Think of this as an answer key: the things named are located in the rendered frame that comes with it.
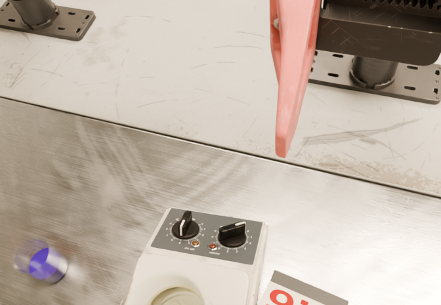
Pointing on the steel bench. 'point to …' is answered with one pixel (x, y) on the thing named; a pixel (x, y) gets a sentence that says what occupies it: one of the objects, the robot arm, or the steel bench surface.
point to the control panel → (161, 240)
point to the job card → (303, 290)
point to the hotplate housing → (254, 273)
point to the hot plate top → (230, 295)
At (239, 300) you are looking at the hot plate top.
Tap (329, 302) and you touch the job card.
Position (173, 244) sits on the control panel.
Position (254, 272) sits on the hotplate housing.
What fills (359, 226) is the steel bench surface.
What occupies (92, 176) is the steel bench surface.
